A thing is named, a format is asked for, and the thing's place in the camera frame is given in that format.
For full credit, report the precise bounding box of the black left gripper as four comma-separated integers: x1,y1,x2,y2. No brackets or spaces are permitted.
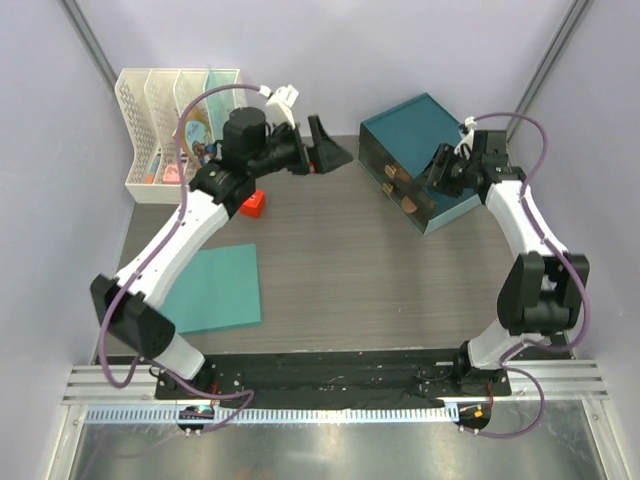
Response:
251,118,353,180

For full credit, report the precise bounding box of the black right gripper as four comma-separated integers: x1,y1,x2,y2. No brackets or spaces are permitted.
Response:
411,144,478,200

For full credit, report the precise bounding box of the clear smoked drawer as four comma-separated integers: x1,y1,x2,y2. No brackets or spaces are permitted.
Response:
359,134,414,185
381,176,434,235

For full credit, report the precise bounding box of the pink round compact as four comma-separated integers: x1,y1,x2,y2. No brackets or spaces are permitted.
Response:
401,196,418,214

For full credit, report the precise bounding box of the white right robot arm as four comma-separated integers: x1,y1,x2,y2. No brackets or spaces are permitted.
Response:
421,143,590,395

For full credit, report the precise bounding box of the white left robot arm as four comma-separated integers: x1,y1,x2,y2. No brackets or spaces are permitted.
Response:
90,107,353,399

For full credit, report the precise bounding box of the teal drawer cabinet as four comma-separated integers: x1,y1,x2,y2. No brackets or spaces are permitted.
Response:
358,93,480,235

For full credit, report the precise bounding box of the red cube block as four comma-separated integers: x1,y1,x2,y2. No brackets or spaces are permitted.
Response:
239,189,266,218

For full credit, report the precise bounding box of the illustrated picture book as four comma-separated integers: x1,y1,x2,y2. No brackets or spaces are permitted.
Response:
173,107,217,168

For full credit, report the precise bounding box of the pink square eraser box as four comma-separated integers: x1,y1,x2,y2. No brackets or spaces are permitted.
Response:
161,164,182,185

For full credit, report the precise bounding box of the orange blue marker pen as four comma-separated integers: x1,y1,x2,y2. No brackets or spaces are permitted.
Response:
143,153,161,184

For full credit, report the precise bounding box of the white mesh file organizer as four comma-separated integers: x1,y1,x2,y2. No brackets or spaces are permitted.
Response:
114,68,242,204

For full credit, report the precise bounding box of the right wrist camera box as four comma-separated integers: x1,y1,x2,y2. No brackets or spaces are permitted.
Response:
471,130,509,168

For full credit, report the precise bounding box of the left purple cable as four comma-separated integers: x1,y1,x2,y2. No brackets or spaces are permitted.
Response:
97,82,276,459

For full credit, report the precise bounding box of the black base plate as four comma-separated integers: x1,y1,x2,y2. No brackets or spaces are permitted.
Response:
153,351,513,401

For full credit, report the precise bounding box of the aluminium front rail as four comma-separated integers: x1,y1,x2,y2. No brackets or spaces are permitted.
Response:
62,360,608,430

